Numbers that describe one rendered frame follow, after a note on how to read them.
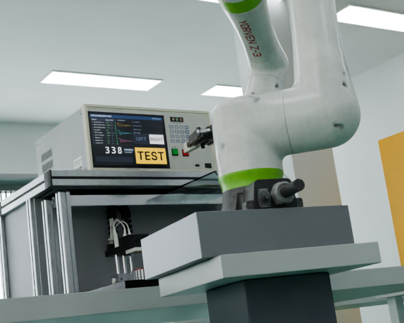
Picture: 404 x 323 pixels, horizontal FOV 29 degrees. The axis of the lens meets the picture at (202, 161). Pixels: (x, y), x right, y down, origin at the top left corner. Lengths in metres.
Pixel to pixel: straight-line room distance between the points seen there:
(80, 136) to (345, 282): 0.86
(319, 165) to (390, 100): 2.49
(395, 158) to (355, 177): 2.95
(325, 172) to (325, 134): 4.93
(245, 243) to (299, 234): 0.11
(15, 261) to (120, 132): 0.50
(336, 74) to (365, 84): 7.48
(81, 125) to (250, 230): 1.03
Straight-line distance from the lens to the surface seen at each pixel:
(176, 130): 2.43
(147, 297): 1.82
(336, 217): 1.49
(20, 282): 2.43
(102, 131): 2.31
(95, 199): 2.20
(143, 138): 2.37
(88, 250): 2.34
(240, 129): 1.52
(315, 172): 6.37
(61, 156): 2.45
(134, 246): 2.17
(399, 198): 6.12
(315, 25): 1.61
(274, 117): 1.52
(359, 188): 9.03
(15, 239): 2.45
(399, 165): 6.12
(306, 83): 1.55
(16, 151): 9.15
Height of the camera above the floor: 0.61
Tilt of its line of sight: 13 degrees up
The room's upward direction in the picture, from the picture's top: 8 degrees counter-clockwise
